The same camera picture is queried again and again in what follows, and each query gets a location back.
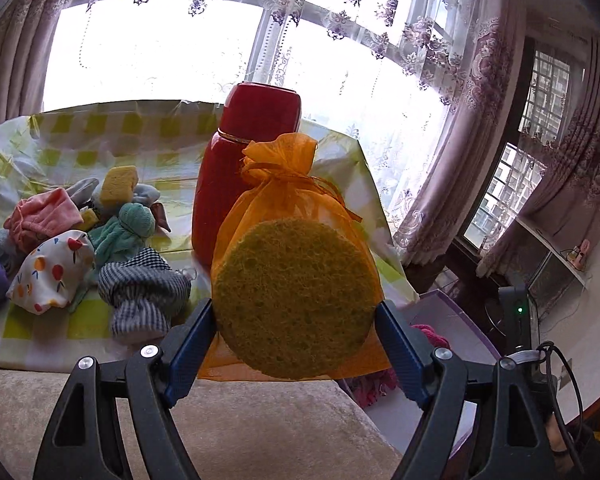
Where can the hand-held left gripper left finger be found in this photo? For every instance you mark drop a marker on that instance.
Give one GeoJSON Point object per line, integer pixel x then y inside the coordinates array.
{"type": "Point", "coordinates": [190, 355]}

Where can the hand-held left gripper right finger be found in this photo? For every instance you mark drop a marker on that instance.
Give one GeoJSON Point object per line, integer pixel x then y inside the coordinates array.
{"type": "Point", "coordinates": [400, 355]}

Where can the purple storage box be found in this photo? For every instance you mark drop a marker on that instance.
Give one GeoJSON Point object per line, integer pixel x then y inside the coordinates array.
{"type": "Point", "coordinates": [455, 320]}

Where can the round yellow sponge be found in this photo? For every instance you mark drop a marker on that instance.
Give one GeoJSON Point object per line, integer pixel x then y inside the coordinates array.
{"type": "Point", "coordinates": [295, 300]}

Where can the yellow block sponge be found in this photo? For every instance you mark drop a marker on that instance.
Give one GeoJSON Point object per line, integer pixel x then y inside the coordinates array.
{"type": "Point", "coordinates": [120, 187]}

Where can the pink knitted item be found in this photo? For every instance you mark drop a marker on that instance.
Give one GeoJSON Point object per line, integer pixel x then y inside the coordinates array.
{"type": "Point", "coordinates": [427, 335]}

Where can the black white gingham cloth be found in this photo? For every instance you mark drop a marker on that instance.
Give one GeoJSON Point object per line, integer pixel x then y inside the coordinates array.
{"type": "Point", "coordinates": [140, 290]}

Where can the small pink item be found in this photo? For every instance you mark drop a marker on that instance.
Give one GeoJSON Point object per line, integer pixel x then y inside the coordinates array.
{"type": "Point", "coordinates": [582, 252]}

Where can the beige sofa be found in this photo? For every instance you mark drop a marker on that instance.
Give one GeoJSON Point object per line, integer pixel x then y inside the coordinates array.
{"type": "Point", "coordinates": [280, 425]}

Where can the pink floral cloth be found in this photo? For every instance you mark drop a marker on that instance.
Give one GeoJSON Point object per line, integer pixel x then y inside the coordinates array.
{"type": "Point", "coordinates": [161, 217]}

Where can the pale teal towel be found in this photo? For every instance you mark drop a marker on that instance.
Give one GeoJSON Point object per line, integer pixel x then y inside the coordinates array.
{"type": "Point", "coordinates": [135, 222]}

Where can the side window with grille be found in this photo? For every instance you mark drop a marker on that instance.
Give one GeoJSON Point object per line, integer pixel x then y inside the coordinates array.
{"type": "Point", "coordinates": [510, 180]}

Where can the fruit print cloth pouch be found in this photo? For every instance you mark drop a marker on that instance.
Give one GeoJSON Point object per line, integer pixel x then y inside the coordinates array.
{"type": "Point", "coordinates": [45, 275]}

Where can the small yellow sponge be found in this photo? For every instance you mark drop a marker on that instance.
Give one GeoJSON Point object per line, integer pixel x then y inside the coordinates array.
{"type": "Point", "coordinates": [89, 219]}

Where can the red thermos flask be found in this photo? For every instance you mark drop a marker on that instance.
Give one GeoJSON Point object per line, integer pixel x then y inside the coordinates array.
{"type": "Point", "coordinates": [220, 185]}

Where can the mauve drape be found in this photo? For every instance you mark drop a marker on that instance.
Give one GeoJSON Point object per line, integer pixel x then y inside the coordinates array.
{"type": "Point", "coordinates": [590, 160]}
{"type": "Point", "coordinates": [20, 60]}

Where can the yellow checkered plastic tablecloth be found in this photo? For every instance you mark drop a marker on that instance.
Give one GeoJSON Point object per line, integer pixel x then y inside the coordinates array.
{"type": "Point", "coordinates": [170, 160]}

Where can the grey sock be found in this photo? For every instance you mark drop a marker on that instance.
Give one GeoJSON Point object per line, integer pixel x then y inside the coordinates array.
{"type": "Point", "coordinates": [82, 187]}

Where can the large window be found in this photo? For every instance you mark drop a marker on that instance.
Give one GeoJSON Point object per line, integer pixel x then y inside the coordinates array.
{"type": "Point", "coordinates": [155, 50]}

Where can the sheer floral lace curtain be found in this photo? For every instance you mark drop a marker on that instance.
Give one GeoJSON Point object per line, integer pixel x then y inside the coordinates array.
{"type": "Point", "coordinates": [430, 35]}

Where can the white wall shelf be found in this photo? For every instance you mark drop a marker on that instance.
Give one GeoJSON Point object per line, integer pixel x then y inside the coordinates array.
{"type": "Point", "coordinates": [550, 242]}

